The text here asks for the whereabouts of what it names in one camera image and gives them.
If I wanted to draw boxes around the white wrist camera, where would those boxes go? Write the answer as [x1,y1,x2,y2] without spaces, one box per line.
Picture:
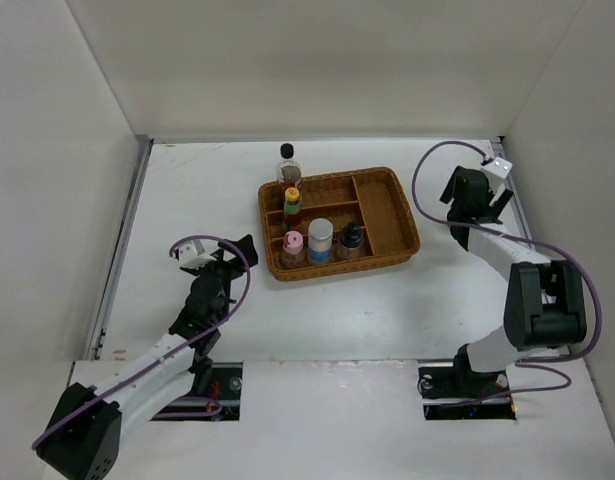
[170,239,215,270]
[480,157,513,195]

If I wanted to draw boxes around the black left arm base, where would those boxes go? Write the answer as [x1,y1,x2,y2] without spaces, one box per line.
[153,363,244,422]

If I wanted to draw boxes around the purple cable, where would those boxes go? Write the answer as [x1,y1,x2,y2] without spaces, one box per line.
[411,140,603,409]
[30,234,253,451]

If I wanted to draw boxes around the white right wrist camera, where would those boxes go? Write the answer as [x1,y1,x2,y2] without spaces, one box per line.
[480,157,513,195]

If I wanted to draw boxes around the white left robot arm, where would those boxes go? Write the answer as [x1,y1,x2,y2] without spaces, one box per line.
[31,194,526,479]

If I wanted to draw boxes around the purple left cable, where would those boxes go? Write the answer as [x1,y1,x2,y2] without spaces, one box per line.
[30,234,253,451]

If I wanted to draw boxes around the brown wicker divided tray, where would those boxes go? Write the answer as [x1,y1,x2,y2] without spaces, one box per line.
[258,167,421,282]

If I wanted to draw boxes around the tall black-capped sauce bottle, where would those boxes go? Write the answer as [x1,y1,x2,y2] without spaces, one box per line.
[276,143,302,193]

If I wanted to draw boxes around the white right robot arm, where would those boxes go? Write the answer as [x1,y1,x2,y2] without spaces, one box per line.
[440,167,587,396]

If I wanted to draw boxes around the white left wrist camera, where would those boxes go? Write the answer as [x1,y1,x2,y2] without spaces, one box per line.
[170,239,215,270]

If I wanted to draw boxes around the white blue-band salt canister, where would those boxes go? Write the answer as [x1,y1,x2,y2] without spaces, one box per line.
[307,218,334,265]

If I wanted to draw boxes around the pink-capped spice jar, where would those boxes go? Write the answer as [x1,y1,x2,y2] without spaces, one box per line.
[280,230,304,269]

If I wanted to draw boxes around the yellow-capped red sauce bottle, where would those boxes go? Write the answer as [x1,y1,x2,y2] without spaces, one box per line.
[283,187,302,232]

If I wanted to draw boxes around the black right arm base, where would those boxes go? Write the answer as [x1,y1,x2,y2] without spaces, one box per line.
[417,365,516,421]

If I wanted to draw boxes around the small black-capped dark bottle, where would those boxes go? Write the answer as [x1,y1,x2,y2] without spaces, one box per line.
[336,222,364,261]

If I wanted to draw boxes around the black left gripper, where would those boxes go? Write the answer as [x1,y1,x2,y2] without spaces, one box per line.
[188,235,256,296]

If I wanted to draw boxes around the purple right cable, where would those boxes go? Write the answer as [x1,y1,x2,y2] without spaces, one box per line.
[411,140,603,409]

